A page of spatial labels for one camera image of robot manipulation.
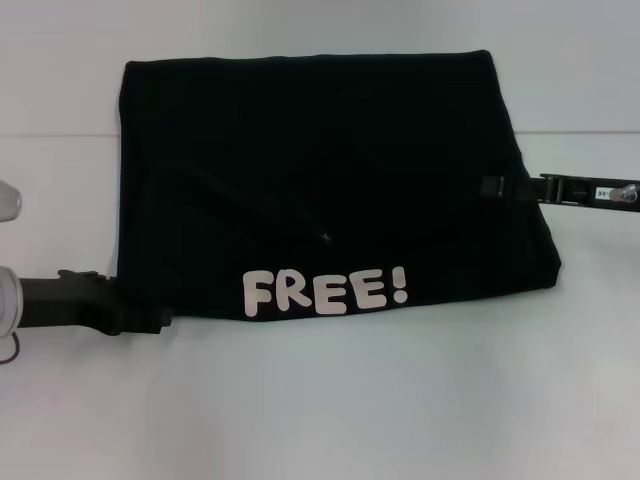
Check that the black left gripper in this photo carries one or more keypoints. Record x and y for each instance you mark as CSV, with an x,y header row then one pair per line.
x,y
70,300

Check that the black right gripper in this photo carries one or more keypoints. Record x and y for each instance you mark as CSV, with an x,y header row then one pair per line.
x,y
575,192

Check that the black shirt with FREE print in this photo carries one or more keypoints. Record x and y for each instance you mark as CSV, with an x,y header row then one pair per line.
x,y
310,165

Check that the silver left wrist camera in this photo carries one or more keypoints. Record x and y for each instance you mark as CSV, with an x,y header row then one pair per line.
x,y
7,200

